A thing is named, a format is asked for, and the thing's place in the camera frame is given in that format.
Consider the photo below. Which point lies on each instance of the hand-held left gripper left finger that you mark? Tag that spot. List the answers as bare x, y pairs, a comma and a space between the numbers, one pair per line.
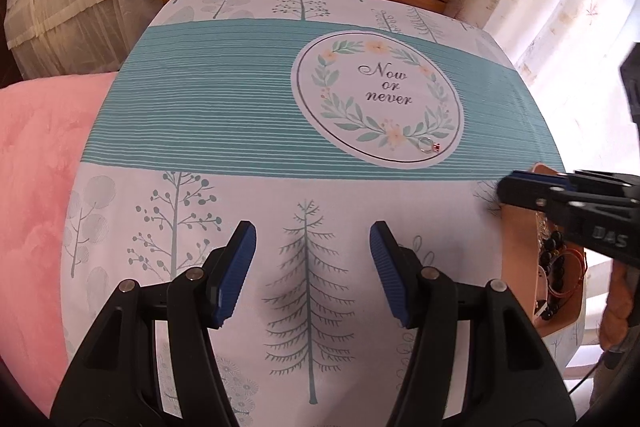
232, 277

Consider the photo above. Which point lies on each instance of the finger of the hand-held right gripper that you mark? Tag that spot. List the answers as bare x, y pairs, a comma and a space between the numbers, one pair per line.
525, 194
605, 181

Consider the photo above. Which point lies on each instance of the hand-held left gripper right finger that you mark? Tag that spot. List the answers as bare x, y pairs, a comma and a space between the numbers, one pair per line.
392, 277

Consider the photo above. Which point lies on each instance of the peach plastic box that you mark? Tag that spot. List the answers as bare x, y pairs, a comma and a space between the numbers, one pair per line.
520, 257

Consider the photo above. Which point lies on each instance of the person's right hand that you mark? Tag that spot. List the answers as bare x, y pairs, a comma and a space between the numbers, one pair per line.
622, 307

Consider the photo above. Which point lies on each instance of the tree print tablecloth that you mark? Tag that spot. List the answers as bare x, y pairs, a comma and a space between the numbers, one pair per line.
200, 107

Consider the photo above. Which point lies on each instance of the floral white curtain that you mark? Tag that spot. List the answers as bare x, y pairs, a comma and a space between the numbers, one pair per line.
565, 7

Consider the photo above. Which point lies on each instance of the pink blanket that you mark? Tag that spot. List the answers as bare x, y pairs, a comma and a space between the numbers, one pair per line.
40, 157

